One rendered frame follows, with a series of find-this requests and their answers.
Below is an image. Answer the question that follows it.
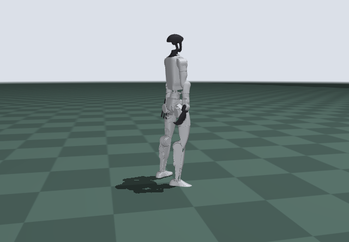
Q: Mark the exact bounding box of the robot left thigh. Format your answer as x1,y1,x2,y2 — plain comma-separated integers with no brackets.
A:
160,103,176,146

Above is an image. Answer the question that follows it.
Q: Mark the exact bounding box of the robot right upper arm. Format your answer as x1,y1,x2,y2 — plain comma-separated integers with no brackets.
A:
177,58,191,88

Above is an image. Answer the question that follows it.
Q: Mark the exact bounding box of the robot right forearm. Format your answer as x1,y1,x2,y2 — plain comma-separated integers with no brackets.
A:
181,81,190,111

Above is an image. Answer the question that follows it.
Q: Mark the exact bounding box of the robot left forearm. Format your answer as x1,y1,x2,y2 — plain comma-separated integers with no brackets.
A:
165,83,172,103

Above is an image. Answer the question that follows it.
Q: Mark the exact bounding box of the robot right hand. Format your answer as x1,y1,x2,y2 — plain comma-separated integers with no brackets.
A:
173,105,188,125

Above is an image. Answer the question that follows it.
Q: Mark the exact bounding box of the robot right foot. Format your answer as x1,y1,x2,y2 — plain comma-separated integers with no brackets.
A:
169,179,192,187

